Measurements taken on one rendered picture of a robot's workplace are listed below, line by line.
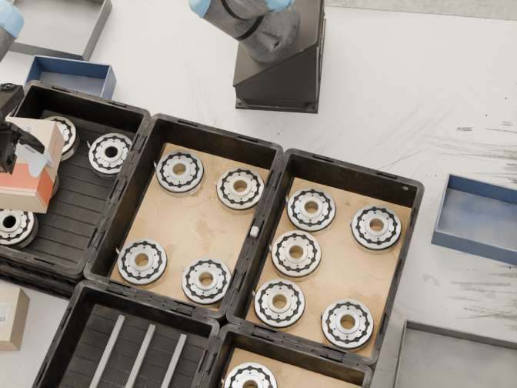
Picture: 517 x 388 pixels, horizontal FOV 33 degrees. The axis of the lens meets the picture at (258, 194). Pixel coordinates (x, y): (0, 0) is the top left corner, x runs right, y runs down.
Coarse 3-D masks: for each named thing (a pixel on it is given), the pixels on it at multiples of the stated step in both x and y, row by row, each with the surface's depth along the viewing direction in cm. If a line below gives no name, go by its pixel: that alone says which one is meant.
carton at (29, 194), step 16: (32, 128) 166; (48, 128) 165; (48, 144) 164; (64, 144) 172; (16, 160) 163; (0, 176) 161; (16, 176) 161; (48, 176) 166; (0, 192) 160; (16, 192) 160; (32, 192) 160; (48, 192) 166; (0, 208) 167; (16, 208) 166; (32, 208) 164
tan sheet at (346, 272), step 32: (352, 192) 188; (288, 224) 186; (352, 256) 182; (384, 256) 181; (256, 288) 180; (320, 288) 179; (352, 288) 179; (384, 288) 178; (256, 320) 177; (320, 320) 176
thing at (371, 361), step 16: (288, 160) 181; (320, 160) 181; (336, 160) 181; (384, 176) 178; (400, 176) 178; (272, 192) 178; (416, 192) 176; (416, 208) 175; (256, 240) 174; (400, 256) 171; (400, 272) 169; (240, 288) 171; (240, 320) 166; (384, 320) 166; (288, 336) 165; (384, 336) 166; (336, 352) 163
